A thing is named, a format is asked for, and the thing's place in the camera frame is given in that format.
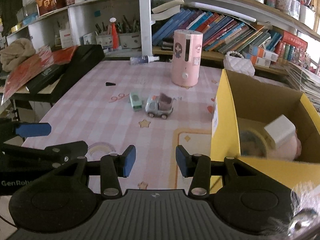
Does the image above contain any white rectangular box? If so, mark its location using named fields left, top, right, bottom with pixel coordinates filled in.
left=264, top=115, right=296, bottom=149

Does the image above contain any white shelf post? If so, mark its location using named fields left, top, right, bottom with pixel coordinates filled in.
left=139, top=0, right=153, bottom=56

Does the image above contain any small black cap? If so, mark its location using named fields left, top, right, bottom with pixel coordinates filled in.
left=105, top=82, right=116, bottom=86

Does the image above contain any pink cylindrical humidifier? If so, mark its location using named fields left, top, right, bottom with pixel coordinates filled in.
left=171, top=29, right=203, bottom=88

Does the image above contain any row of books lower shelf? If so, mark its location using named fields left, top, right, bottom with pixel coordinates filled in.
left=152, top=8, right=308, bottom=66

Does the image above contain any white quilted handbag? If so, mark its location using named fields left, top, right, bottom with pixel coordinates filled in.
left=223, top=51, right=255, bottom=76

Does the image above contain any green toy piece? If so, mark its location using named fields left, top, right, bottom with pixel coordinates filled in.
left=130, top=92, right=143, bottom=112

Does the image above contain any red patterned paper sheet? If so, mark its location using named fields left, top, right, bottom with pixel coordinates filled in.
left=1, top=46, right=78, bottom=105

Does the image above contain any grey toy truck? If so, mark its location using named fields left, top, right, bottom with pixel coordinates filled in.
left=145, top=93, right=173, bottom=120

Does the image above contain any stack of papers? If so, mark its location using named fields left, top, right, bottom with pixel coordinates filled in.
left=284, top=63, right=319, bottom=111

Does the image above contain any pink plush toy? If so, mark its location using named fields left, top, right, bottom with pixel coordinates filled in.
left=267, top=133, right=302, bottom=161

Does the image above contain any spray bottle lying down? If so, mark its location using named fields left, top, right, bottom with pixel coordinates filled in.
left=130, top=56, right=159, bottom=65

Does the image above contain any yellow tape roll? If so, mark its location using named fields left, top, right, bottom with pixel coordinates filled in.
left=239, top=128, right=271, bottom=158

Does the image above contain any beige crumpled cloth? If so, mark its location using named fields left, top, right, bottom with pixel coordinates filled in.
left=1, top=38, right=36, bottom=72

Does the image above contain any white pen holder box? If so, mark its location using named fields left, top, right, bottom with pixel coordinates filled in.
left=95, top=31, right=142, bottom=51

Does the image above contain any black keyboard case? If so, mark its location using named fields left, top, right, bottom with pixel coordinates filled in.
left=0, top=44, right=106, bottom=104

